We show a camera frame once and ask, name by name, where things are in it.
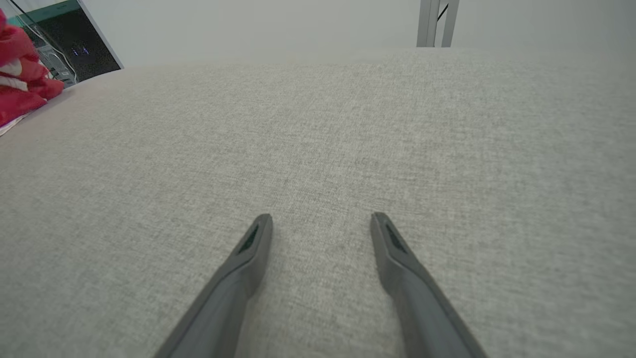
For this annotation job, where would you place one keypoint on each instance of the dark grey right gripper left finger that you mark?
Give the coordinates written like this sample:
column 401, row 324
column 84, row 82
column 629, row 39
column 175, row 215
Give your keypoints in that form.
column 223, row 303

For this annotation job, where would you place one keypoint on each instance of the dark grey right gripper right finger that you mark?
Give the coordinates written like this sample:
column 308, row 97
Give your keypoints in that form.
column 422, row 313

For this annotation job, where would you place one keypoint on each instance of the red and white garment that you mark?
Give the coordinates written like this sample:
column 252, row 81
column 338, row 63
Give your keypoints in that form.
column 25, row 79

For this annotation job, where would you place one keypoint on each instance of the light grey fabric sofa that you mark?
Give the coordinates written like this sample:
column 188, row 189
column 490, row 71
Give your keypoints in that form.
column 318, row 149

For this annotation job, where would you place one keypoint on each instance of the black computer tower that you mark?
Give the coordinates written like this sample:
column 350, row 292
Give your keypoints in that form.
column 84, row 49

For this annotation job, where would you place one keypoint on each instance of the aluminium frame post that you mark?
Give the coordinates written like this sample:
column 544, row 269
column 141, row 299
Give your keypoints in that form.
column 426, row 25

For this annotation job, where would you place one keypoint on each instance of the grey slanted frame post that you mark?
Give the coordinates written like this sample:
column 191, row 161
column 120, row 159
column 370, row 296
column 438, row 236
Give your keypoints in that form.
column 99, row 35

